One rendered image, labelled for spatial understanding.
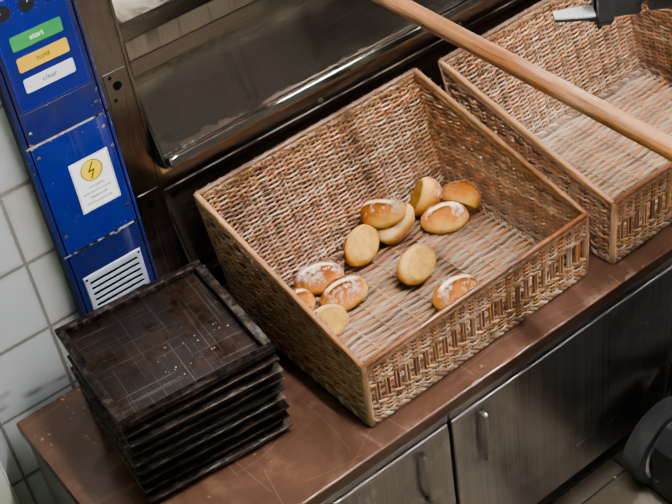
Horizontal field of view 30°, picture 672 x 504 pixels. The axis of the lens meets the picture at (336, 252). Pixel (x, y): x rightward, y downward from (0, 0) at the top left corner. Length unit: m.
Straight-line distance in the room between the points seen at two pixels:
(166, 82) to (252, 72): 0.17
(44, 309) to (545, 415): 0.98
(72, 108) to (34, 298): 0.38
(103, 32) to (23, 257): 0.42
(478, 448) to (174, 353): 0.63
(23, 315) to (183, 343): 0.33
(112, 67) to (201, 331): 0.47
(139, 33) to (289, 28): 0.33
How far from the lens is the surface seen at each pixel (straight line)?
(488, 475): 2.48
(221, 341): 2.12
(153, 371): 2.10
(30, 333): 2.34
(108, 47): 2.15
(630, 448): 2.73
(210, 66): 2.29
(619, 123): 1.78
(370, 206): 2.48
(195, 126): 2.28
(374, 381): 2.14
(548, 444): 2.57
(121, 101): 2.20
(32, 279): 2.28
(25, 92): 2.07
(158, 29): 2.18
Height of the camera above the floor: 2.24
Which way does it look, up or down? 41 degrees down
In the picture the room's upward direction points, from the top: 10 degrees counter-clockwise
